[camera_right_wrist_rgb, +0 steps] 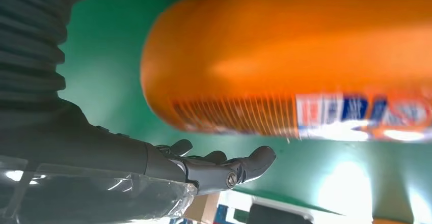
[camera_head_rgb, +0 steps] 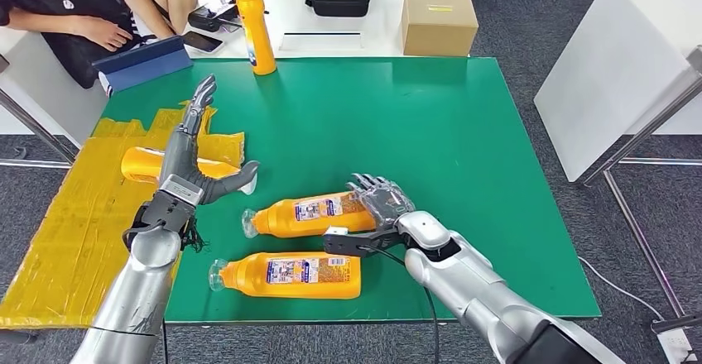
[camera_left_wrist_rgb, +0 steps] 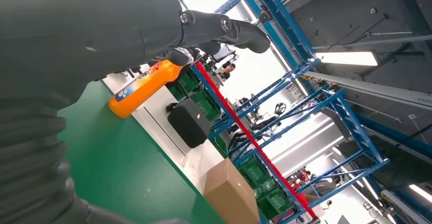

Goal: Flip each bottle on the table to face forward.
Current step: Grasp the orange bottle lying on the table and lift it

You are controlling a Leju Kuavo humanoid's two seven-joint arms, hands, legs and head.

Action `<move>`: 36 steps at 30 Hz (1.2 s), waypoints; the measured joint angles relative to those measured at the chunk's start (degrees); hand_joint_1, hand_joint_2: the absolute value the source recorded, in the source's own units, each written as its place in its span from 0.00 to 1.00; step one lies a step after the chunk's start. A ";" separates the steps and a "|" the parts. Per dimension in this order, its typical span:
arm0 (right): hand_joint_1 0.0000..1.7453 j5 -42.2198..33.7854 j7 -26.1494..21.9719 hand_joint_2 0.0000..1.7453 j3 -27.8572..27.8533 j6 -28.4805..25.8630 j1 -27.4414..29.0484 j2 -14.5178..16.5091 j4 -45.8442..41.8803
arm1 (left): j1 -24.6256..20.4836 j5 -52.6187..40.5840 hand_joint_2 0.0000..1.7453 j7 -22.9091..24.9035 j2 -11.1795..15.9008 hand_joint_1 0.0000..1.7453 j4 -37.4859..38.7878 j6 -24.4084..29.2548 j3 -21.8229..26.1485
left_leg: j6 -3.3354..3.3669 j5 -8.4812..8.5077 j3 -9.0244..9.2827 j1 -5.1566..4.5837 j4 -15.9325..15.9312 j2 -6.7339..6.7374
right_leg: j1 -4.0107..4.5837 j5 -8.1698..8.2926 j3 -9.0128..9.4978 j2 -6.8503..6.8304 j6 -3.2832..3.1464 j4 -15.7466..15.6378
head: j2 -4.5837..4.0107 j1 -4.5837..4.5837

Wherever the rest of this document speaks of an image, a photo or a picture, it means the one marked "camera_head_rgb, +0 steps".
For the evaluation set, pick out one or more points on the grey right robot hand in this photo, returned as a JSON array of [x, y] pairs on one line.
[[386, 202]]

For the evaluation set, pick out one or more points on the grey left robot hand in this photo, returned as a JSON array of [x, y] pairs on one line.
[[184, 156]]

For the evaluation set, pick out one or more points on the orange detergent bottle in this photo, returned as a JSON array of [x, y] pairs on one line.
[[140, 165], [279, 222], [259, 32], [329, 291]]

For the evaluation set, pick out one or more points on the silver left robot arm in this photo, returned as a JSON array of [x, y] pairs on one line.
[[137, 295]]

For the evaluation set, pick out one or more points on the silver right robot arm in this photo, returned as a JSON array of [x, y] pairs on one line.
[[471, 290]]

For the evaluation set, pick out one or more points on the green table mat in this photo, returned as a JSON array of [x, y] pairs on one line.
[[395, 131]]

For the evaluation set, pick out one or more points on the blue tablet case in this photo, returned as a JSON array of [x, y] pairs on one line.
[[145, 67]]

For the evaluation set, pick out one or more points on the black remote controller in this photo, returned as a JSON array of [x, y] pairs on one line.
[[207, 19]]

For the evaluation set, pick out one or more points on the yellow taped plastic sheet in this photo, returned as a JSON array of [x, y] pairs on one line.
[[66, 230]]

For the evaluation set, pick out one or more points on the white desk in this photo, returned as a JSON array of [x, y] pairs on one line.
[[44, 109]]

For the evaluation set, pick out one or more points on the brown cardboard box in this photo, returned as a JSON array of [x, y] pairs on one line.
[[438, 26]]

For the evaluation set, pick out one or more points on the large white table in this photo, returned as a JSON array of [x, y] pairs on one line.
[[620, 65]]

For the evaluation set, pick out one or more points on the white power strip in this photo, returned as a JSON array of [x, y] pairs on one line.
[[677, 348]]

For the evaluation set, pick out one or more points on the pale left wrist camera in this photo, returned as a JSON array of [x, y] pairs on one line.
[[181, 190]]

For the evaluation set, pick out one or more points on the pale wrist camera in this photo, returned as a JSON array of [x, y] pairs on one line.
[[181, 190], [345, 241]]

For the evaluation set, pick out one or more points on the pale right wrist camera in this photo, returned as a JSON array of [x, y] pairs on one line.
[[345, 241]]

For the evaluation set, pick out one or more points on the metal table leg frame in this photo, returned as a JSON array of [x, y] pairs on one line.
[[33, 126]]

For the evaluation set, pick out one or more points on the metal stand frame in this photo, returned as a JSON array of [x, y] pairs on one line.
[[647, 126]]

